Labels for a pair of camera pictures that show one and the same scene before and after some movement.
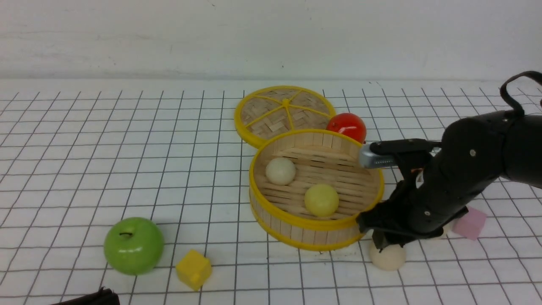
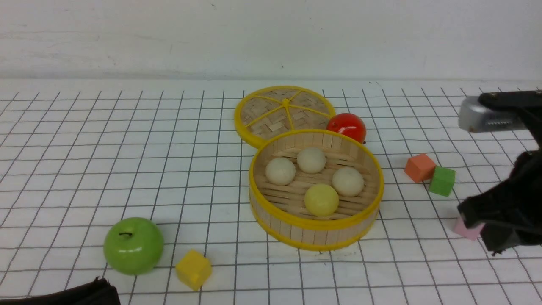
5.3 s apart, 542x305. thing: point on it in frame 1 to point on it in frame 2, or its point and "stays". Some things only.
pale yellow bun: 321,200 stays
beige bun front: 391,258 to 348,182
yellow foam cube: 194,269 stays
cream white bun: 280,171 stays
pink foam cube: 470,225 stays
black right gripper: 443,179 to 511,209
